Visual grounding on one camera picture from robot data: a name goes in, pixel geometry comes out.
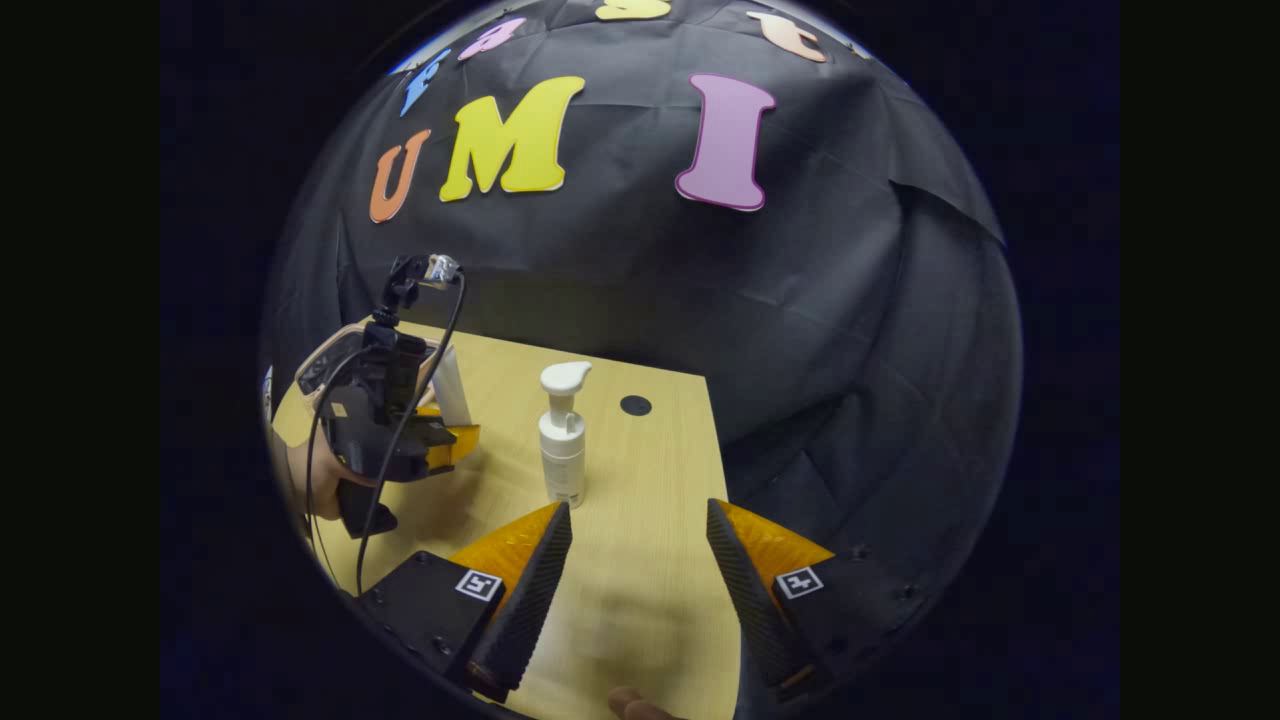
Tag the white squeeze tube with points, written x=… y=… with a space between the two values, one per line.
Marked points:
x=450 y=390

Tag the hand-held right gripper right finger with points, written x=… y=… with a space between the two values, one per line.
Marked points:
x=752 y=610

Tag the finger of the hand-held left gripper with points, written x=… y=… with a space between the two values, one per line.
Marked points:
x=465 y=445

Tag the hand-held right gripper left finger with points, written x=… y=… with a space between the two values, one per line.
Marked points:
x=525 y=620

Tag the white printed board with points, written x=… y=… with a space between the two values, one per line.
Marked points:
x=267 y=392

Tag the white pump bottle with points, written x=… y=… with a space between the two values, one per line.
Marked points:
x=563 y=450

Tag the black backdrop cloth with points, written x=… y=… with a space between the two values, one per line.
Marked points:
x=800 y=350

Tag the pink suitcase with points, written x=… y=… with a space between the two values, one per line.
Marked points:
x=325 y=368

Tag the black round table grommet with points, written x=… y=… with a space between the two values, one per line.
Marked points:
x=635 y=405

